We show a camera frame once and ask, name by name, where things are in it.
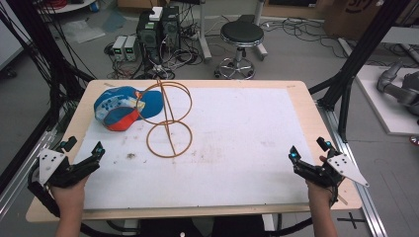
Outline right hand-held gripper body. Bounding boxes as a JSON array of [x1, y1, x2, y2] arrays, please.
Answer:
[[294, 149, 371, 190]]

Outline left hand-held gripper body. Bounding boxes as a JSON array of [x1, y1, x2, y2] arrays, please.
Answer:
[[29, 147, 91, 190]]

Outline blue and orange cap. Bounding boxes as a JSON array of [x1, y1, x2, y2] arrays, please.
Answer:
[[93, 85, 165, 132]]

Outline orange wire hat stand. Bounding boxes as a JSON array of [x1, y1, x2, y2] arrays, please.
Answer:
[[135, 78, 194, 159]]

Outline person's right hand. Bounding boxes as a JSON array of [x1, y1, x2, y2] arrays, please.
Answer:
[[305, 155, 338, 206]]

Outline person's left hand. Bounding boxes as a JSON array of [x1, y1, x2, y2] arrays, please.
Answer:
[[49, 175, 91, 212]]

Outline wooden table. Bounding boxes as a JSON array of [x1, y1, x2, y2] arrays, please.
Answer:
[[25, 78, 364, 224]]

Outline white table mat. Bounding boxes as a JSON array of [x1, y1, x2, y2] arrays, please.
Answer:
[[73, 86, 314, 210]]

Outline white floor platform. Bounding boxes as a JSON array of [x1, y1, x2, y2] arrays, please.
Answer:
[[355, 64, 419, 136]]

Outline grey bench power supply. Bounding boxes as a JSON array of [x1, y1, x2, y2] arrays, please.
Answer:
[[112, 36, 128, 62], [124, 35, 139, 62]]

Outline clear plastic sheet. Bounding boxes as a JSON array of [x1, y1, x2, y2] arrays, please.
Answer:
[[61, 19, 107, 44]]

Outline grey desk leg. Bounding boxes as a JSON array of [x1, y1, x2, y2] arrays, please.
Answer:
[[252, 0, 269, 62], [197, 0, 212, 64]]

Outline person's dark trousers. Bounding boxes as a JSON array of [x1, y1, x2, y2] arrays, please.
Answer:
[[138, 215, 266, 237]]

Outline cardboard box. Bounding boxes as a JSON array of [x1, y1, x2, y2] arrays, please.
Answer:
[[323, 0, 419, 41]]

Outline black computer tower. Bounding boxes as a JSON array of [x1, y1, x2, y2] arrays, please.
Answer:
[[160, 5, 182, 51], [135, 11, 163, 65]]

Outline black round stool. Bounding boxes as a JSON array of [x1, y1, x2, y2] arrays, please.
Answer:
[[213, 20, 266, 81]]

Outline white box on tower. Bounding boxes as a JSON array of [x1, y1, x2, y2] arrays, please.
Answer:
[[148, 6, 164, 23]]

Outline aluminium floor rail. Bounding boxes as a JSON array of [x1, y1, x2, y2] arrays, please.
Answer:
[[316, 100, 389, 237], [0, 126, 58, 222]]

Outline black metal frame post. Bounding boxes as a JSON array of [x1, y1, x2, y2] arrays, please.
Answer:
[[308, 0, 413, 143], [0, 0, 97, 132]]

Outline black cables on floor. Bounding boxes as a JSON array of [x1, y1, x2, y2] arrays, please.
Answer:
[[260, 17, 350, 60]]

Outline tangle of floor cables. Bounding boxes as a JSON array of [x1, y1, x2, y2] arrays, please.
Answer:
[[104, 19, 207, 81]]

